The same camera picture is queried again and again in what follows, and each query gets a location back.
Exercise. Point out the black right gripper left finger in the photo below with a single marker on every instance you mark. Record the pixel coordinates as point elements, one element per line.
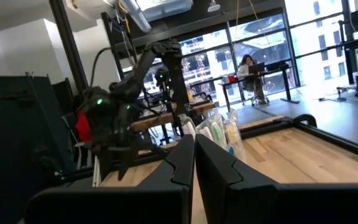
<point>135,205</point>

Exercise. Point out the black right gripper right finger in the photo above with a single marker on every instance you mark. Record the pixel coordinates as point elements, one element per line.
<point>259,205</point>

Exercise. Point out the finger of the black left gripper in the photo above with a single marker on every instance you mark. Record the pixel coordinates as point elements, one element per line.
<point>126,158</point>
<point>106,161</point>

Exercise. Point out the green toothbrush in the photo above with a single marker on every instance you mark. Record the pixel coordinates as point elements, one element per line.
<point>217,133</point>

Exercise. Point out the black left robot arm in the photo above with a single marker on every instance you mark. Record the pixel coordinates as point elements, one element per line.
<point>176,77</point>

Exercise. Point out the red object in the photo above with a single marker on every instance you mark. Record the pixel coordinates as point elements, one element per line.
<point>82,127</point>

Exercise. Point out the wooden workbench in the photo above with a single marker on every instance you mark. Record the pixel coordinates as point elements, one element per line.
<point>163,118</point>

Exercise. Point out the black partition panel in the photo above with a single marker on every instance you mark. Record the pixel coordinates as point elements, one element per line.
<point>17,140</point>

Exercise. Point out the ceiling light fixture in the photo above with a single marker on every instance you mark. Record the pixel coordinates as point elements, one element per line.
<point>163,7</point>

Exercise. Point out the red cup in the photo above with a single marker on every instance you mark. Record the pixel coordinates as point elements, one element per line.
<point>232,78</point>

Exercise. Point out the black standing desk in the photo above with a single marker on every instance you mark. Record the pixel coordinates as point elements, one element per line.
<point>272,73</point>

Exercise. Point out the person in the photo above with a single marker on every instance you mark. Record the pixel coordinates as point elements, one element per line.
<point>244,71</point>

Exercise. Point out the black laptop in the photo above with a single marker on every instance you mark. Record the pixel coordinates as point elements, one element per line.
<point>256,68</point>

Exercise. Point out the black rig post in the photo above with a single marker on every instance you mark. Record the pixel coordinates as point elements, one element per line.
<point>67,46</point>

